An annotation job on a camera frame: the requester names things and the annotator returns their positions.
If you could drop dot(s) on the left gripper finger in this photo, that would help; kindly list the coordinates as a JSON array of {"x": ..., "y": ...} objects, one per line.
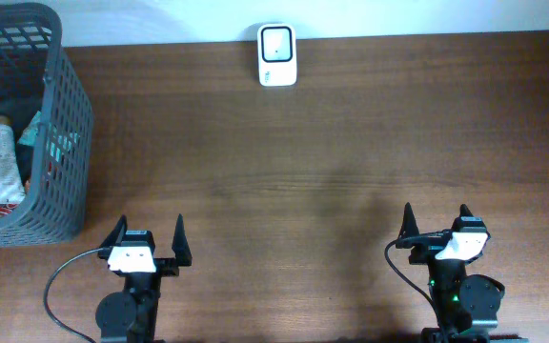
[
  {"x": 117, "y": 234},
  {"x": 180, "y": 245}
]

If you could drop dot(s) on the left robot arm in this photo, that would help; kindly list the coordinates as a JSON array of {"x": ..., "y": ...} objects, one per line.
[{"x": 130, "y": 315}]

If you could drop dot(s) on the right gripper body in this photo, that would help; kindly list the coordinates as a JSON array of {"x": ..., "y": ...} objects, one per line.
[{"x": 426, "y": 249}]

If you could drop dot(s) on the white barcode scanner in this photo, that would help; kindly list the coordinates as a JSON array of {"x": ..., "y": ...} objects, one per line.
[{"x": 276, "y": 55}]

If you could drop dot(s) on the white tube with brown cap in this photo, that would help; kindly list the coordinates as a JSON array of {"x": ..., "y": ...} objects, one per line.
[{"x": 12, "y": 190}]

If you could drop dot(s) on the mint green tissue roll pack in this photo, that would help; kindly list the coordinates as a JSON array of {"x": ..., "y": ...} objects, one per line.
[{"x": 34, "y": 131}]

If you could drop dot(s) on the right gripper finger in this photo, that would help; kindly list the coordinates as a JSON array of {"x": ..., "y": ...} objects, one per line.
[
  {"x": 409, "y": 226},
  {"x": 464, "y": 211}
]

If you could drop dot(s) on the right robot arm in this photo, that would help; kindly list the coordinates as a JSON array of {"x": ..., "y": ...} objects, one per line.
[{"x": 465, "y": 305}]

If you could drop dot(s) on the grey plastic mesh basket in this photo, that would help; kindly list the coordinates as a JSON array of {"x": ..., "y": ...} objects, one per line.
[{"x": 39, "y": 88}]

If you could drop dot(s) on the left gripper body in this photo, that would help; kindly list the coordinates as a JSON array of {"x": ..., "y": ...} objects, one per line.
[{"x": 165, "y": 268}]

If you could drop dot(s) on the red Top chocolate bar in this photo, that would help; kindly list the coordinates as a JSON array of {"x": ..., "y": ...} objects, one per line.
[{"x": 7, "y": 209}]

